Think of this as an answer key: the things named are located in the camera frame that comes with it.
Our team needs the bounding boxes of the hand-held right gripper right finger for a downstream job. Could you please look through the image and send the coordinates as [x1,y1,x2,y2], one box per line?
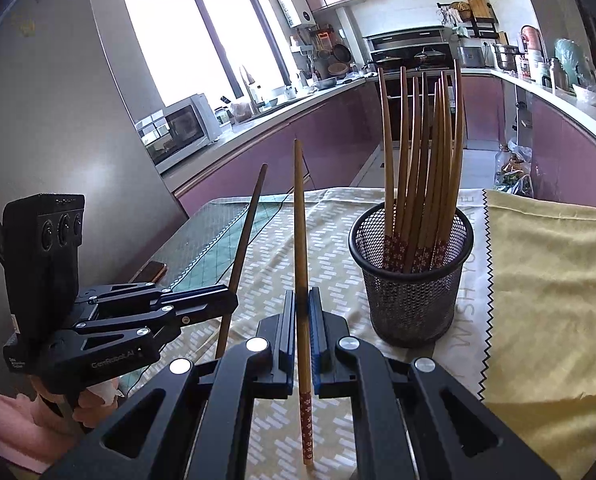
[308,287,561,480]

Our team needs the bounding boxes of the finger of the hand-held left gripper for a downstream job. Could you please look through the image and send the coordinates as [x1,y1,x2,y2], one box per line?
[74,290,239,339]
[75,282,231,312]

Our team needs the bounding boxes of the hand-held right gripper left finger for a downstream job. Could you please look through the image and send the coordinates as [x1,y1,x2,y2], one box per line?
[42,287,299,480]

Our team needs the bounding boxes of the floral-tipped wooden chopstick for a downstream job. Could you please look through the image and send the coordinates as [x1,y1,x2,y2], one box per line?
[293,139,316,467]
[214,162,269,360]

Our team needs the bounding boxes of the black mesh holder cup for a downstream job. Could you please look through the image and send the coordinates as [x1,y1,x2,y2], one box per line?
[349,202,475,347]

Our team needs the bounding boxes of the bunch of wooden chopsticks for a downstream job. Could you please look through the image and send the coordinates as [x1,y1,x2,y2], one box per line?
[377,59,465,273]

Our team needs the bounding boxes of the person's left forearm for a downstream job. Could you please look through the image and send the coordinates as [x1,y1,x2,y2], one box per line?
[0,384,86,475]

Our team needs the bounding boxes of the person's left hand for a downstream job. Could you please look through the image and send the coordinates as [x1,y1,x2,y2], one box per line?
[30,377,126,433]

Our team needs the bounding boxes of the smartphone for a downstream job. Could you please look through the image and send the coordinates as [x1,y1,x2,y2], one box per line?
[134,261,167,283]

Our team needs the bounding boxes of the green cutting mat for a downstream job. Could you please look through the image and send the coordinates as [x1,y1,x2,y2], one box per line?
[118,195,291,401]

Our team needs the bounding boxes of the beige patterned tablecloth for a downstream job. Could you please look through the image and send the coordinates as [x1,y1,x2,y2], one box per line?
[128,187,489,480]

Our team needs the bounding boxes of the white tissue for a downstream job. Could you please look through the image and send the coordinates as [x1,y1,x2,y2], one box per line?
[85,380,119,407]

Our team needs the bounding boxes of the grey refrigerator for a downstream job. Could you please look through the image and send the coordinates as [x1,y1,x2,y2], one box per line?
[0,0,189,281]

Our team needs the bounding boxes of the white microwave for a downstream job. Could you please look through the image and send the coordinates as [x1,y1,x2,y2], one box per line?
[135,92,223,171]

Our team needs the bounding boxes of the pink base cabinets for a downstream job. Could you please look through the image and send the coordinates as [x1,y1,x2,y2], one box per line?
[173,80,383,216]
[460,75,596,211]

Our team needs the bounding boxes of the metal kitchen faucet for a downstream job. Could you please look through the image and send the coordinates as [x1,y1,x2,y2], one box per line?
[239,65,259,111]

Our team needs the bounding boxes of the black built-in oven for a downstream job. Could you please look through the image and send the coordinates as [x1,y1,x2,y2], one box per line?
[375,72,466,141]

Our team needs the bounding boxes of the yellow cloth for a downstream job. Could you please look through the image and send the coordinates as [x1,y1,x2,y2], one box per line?
[480,189,596,480]

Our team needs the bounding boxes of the kitchen window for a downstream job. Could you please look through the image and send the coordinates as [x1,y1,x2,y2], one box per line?
[122,0,289,106]

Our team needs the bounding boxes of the bags on floor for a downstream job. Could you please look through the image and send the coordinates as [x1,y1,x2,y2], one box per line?
[495,140,534,196]

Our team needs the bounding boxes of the black lidded wok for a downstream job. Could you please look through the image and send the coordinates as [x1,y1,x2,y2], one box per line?
[414,46,446,66]

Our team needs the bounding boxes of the range hood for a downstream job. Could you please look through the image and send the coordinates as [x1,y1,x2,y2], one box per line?
[363,26,451,51]

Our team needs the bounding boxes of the white water heater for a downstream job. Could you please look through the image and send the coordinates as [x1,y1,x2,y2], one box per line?
[274,0,313,28]

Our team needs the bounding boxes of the silver countertop appliance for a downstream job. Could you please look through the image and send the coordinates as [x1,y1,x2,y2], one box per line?
[457,46,486,68]

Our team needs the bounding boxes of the stainless steel pot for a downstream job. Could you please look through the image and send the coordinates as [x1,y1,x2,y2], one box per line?
[493,43,520,72]

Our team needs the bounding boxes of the black shelf rack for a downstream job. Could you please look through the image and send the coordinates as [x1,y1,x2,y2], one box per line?
[437,0,499,41]

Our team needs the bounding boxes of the pink jug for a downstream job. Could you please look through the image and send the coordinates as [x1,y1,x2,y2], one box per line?
[519,25,544,56]

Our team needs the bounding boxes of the green plastic bag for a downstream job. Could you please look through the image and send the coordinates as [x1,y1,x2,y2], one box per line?
[554,38,594,86]

